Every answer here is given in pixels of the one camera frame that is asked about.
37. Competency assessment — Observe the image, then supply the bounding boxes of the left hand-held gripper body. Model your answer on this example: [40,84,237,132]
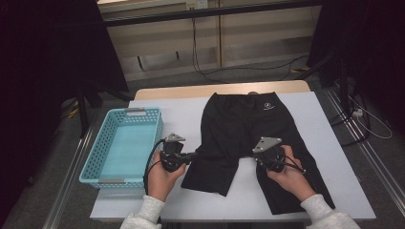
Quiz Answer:
[159,133,189,174]

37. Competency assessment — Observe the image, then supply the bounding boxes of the metal floor rail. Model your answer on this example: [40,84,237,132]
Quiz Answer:
[323,87,405,219]
[41,125,95,229]

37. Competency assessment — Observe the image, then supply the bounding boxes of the black pants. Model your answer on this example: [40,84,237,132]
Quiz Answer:
[181,92,336,216]

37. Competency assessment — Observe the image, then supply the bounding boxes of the white cable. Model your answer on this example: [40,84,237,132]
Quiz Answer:
[347,94,394,140]

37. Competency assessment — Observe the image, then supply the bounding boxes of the blue perforated plastic basket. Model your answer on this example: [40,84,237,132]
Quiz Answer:
[78,107,164,190]

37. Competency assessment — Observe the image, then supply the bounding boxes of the right hand-held gripper black cable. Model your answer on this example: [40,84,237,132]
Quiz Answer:
[280,155,307,175]

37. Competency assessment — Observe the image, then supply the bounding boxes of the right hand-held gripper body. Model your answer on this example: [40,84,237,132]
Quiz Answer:
[252,136,286,174]

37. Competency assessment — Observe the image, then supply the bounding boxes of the person's right hand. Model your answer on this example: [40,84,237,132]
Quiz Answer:
[266,145,316,202]

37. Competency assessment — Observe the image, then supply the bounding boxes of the black power cable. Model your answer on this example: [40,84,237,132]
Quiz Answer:
[190,17,310,84]

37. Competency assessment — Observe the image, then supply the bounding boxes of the wooden table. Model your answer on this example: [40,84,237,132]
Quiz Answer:
[133,79,311,101]

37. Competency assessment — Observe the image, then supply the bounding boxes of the beige wooden cabinet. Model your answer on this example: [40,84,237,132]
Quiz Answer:
[96,0,323,82]

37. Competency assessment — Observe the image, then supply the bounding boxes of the black metal stand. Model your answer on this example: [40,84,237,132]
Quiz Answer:
[294,51,372,142]

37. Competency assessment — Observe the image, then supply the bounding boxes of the black curtain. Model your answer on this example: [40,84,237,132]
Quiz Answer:
[307,0,405,128]
[0,0,130,218]

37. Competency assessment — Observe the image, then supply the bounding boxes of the white wall socket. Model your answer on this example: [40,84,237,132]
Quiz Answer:
[185,0,208,10]

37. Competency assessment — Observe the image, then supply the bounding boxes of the yellow strip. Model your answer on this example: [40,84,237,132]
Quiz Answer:
[66,100,79,119]

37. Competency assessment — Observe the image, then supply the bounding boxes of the person's left hand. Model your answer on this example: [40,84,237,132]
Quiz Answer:
[147,149,187,203]

